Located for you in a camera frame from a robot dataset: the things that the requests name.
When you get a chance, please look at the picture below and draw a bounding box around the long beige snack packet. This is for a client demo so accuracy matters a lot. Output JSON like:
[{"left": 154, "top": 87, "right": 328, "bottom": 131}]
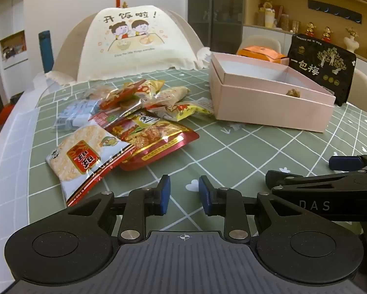
[{"left": 153, "top": 86, "right": 191, "bottom": 104}]

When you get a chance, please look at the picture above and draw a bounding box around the red foil snack packet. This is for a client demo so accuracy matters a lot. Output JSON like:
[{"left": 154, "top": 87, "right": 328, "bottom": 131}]
[{"left": 88, "top": 98, "right": 143, "bottom": 129}]

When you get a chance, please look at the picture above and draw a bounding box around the beige chair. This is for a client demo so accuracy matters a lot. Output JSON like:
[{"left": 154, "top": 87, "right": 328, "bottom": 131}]
[
  {"left": 239, "top": 35, "right": 282, "bottom": 54},
  {"left": 344, "top": 67, "right": 367, "bottom": 114}
]

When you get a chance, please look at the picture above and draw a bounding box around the dark glass cabinet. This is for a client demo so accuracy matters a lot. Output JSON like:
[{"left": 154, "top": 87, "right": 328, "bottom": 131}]
[{"left": 188, "top": 0, "right": 245, "bottom": 52}]

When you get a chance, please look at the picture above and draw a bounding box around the large red snack packet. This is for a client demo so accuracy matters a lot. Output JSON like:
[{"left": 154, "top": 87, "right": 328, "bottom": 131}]
[{"left": 105, "top": 112, "right": 200, "bottom": 171}]

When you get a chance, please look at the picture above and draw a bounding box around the green checked tablecloth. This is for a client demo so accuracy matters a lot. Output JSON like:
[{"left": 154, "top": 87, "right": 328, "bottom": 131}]
[{"left": 0, "top": 67, "right": 367, "bottom": 236}]

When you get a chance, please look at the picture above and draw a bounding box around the white rice cracker packet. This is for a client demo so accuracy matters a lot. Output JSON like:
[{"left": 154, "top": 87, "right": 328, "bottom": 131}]
[{"left": 46, "top": 122, "right": 132, "bottom": 207}]

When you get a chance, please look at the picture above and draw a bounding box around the clear blue-white snack packet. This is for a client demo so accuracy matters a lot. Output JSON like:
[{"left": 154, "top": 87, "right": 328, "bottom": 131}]
[{"left": 52, "top": 98, "right": 101, "bottom": 133}]

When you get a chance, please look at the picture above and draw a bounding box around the printed white food cover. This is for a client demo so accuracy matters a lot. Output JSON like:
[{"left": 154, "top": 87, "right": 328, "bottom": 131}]
[{"left": 33, "top": 4, "right": 213, "bottom": 86}]

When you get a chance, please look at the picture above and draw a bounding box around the small red snack packet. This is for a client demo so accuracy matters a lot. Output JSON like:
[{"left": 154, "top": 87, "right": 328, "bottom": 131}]
[{"left": 99, "top": 80, "right": 147, "bottom": 111}]

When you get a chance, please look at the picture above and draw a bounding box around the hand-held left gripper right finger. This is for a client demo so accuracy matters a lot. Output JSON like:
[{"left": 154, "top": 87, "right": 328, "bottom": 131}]
[{"left": 199, "top": 175, "right": 300, "bottom": 242}]

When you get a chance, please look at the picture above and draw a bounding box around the clear orange snack packet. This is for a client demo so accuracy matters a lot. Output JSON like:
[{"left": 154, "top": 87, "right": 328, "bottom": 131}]
[{"left": 79, "top": 86, "right": 113, "bottom": 101}]

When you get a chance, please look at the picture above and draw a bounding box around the orange cardboard box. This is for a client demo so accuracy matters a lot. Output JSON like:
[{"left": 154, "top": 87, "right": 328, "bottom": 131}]
[{"left": 236, "top": 45, "right": 290, "bottom": 65}]

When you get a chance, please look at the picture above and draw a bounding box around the white vase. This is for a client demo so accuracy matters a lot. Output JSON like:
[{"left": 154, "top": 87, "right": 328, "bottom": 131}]
[{"left": 344, "top": 27, "right": 359, "bottom": 52}]

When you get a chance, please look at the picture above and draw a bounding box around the yellow panda snack packet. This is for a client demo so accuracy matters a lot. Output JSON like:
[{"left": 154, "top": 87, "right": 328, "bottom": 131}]
[{"left": 145, "top": 97, "right": 215, "bottom": 122}]

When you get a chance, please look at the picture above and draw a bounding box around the blue bottle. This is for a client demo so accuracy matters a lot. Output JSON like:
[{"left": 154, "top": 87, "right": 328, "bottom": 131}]
[{"left": 38, "top": 31, "right": 55, "bottom": 73}]

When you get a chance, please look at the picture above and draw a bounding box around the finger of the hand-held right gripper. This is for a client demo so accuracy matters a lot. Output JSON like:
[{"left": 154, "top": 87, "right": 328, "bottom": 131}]
[
  {"left": 265, "top": 163, "right": 367, "bottom": 191},
  {"left": 329, "top": 152, "right": 367, "bottom": 171}
]

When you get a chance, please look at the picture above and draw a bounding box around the black light bar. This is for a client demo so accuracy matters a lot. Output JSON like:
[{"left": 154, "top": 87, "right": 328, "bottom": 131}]
[{"left": 308, "top": 0, "right": 362, "bottom": 23}]

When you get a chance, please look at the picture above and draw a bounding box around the pink cardboard box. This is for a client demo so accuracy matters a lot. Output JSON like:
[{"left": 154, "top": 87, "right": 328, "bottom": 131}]
[{"left": 208, "top": 52, "right": 336, "bottom": 134}]

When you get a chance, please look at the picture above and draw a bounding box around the small yellow snack packet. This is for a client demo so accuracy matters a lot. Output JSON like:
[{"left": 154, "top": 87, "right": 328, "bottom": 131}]
[{"left": 139, "top": 79, "right": 166, "bottom": 96}]

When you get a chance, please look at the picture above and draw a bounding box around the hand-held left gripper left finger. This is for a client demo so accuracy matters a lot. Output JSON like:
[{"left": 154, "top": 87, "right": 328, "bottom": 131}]
[{"left": 66, "top": 174, "right": 171, "bottom": 242}]

